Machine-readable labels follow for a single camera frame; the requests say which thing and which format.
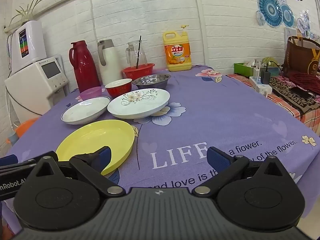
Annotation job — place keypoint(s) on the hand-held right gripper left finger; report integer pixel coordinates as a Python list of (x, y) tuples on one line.
[(103, 156)]

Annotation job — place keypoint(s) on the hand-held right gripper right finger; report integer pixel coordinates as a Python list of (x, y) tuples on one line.
[(218, 158)]

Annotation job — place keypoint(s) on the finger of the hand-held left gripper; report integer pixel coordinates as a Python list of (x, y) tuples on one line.
[(7, 160)]

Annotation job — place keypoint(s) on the red bowl with white inside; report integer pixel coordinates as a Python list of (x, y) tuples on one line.
[(120, 90)]

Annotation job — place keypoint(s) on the yellow plastic plate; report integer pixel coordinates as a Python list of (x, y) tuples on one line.
[(100, 135)]

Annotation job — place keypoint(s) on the orange plastic stool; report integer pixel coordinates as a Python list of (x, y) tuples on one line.
[(25, 126)]

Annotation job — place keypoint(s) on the purple floral tablecloth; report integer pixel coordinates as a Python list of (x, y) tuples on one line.
[(212, 110)]

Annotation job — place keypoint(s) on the white plate with blue rim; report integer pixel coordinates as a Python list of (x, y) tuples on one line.
[(85, 110)]

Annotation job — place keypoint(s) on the white floral plate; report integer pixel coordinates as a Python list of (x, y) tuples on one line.
[(140, 105)]

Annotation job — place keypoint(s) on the purple plastic bowl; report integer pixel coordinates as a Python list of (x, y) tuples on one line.
[(90, 93)]

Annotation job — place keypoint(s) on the white machine with screen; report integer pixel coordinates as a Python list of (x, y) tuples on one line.
[(30, 90)]

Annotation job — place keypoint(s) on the white power strip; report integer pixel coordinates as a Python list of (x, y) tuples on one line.
[(262, 89)]

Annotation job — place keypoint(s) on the red plastic colander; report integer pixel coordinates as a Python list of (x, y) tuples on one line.
[(133, 74)]

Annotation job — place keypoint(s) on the stainless steel bowl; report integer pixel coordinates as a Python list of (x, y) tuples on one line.
[(150, 81)]

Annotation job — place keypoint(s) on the red thermos jug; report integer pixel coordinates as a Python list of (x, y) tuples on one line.
[(85, 67)]

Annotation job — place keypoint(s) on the white thermos jug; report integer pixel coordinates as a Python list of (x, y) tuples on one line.
[(110, 65)]

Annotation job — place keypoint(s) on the green box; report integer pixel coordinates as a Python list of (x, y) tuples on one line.
[(241, 69)]

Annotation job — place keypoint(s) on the brown patterned cloth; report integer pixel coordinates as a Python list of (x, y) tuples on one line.
[(287, 96)]

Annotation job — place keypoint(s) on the black charger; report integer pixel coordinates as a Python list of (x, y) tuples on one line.
[(265, 77)]

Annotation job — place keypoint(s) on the white charger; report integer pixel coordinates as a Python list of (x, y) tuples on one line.
[(256, 73)]

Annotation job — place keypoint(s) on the orange plaid tablecloth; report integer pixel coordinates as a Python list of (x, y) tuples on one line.
[(310, 118)]

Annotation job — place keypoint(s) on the black smartphone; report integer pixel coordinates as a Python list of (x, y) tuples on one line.
[(301, 93)]

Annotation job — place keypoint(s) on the clear glass pitcher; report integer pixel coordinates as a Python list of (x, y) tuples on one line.
[(132, 55)]

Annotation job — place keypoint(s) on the yellow dish soap bottle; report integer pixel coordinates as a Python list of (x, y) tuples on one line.
[(177, 55)]

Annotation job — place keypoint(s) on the black stirring stick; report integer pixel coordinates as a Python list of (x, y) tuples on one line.
[(139, 47)]

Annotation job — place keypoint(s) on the dark red knitted yarn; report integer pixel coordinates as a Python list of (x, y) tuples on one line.
[(310, 82)]

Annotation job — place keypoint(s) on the white water purifier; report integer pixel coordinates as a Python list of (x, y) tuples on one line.
[(35, 45)]

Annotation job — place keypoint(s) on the brown paper bag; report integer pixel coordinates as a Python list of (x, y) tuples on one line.
[(297, 57)]

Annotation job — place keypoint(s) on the green potted plant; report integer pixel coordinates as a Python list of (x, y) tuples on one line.
[(27, 12)]

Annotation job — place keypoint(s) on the cluster of blue paper fans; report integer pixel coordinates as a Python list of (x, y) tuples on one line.
[(270, 8)]

